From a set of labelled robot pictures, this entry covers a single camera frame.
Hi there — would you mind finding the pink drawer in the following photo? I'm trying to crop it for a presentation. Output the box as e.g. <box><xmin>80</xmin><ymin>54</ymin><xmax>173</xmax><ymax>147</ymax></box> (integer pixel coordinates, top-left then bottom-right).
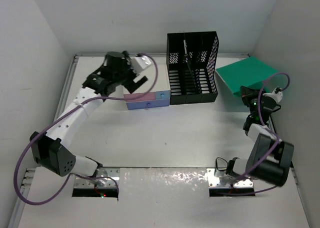
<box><xmin>123</xmin><ymin>92</ymin><xmax>156</xmax><ymax>102</ymax></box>

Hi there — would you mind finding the light blue small drawer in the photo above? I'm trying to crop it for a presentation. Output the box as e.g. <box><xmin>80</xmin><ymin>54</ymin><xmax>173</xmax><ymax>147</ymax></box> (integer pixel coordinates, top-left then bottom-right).
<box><xmin>155</xmin><ymin>90</ymin><xmax>171</xmax><ymax>100</ymax></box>

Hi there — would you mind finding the purple bottom drawer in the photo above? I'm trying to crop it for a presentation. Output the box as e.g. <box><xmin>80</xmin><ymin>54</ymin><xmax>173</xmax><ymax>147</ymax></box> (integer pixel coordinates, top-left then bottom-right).
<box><xmin>126</xmin><ymin>99</ymin><xmax>170</xmax><ymax>110</ymax></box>

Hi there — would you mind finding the green folder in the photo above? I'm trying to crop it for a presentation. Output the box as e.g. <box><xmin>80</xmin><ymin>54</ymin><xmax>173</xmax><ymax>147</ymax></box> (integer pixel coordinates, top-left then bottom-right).
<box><xmin>216</xmin><ymin>57</ymin><xmax>278</xmax><ymax>97</ymax></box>

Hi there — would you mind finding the black board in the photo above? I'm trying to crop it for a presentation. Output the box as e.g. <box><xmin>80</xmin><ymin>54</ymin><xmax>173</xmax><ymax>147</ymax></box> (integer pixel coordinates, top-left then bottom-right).
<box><xmin>183</xmin><ymin>32</ymin><xmax>198</xmax><ymax>93</ymax></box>

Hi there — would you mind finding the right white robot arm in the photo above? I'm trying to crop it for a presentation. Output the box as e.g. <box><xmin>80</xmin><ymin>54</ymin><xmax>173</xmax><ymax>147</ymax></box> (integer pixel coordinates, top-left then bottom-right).
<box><xmin>223</xmin><ymin>86</ymin><xmax>294</xmax><ymax>187</ymax></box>

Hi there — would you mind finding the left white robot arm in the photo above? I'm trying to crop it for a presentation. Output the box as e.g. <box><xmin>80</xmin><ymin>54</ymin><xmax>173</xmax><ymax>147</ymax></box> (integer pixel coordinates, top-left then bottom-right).
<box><xmin>30</xmin><ymin>51</ymin><xmax>152</xmax><ymax>177</ymax></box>

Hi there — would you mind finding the white drawer cabinet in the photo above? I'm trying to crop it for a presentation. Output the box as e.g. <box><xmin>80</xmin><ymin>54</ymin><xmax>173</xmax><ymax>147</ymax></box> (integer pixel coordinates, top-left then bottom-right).
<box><xmin>133</xmin><ymin>64</ymin><xmax>169</xmax><ymax>94</ymax></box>

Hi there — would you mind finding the black mesh file organizer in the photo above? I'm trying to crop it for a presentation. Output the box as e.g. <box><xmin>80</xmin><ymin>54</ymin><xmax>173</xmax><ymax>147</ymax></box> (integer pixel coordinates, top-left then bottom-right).
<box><xmin>166</xmin><ymin>31</ymin><xmax>219</xmax><ymax>105</ymax></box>

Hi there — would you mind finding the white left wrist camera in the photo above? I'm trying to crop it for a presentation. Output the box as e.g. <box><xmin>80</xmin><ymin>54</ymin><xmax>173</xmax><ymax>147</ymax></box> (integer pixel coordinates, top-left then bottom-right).
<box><xmin>130</xmin><ymin>56</ymin><xmax>152</xmax><ymax>76</ymax></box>

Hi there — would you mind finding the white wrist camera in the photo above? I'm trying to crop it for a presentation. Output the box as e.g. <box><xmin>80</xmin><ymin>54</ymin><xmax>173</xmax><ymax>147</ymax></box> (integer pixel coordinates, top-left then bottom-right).
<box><xmin>262</xmin><ymin>87</ymin><xmax>283</xmax><ymax>104</ymax></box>
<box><xmin>130</xmin><ymin>56</ymin><xmax>152</xmax><ymax>76</ymax></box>

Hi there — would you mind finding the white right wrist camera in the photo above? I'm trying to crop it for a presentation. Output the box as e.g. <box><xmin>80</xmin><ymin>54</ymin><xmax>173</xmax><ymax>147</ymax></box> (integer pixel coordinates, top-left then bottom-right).
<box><xmin>262</xmin><ymin>87</ymin><xmax>283</xmax><ymax>104</ymax></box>

